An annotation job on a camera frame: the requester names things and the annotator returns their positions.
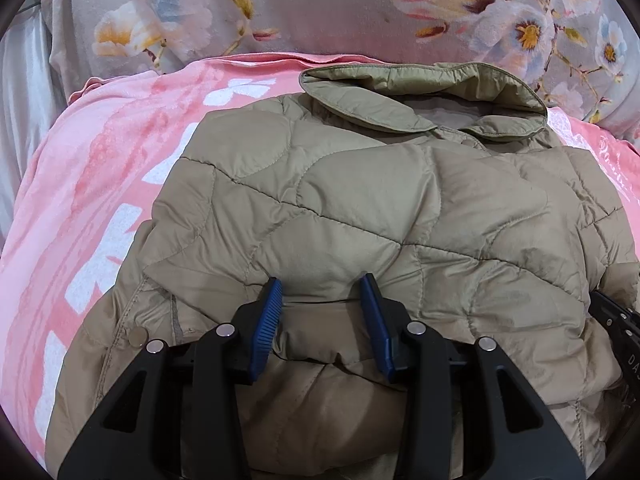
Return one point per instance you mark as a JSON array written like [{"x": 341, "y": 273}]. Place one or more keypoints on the grey floral blanket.
[{"x": 320, "y": 5}]

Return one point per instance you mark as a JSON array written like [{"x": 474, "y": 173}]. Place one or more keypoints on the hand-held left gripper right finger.
[{"x": 372, "y": 310}]

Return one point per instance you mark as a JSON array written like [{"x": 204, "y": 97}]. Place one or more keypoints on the silver satin cloth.
[{"x": 22, "y": 90}]

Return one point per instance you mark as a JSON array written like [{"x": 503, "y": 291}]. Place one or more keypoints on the pink printed bed sheet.
[{"x": 100, "y": 160}]

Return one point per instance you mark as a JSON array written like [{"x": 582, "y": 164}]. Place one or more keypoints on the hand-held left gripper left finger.
[{"x": 267, "y": 312}]

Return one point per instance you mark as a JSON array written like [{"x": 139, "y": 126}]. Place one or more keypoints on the khaki quilted jacket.
[{"x": 380, "y": 200}]

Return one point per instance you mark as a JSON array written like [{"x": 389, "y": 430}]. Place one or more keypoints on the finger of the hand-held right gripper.
[{"x": 612, "y": 317}]

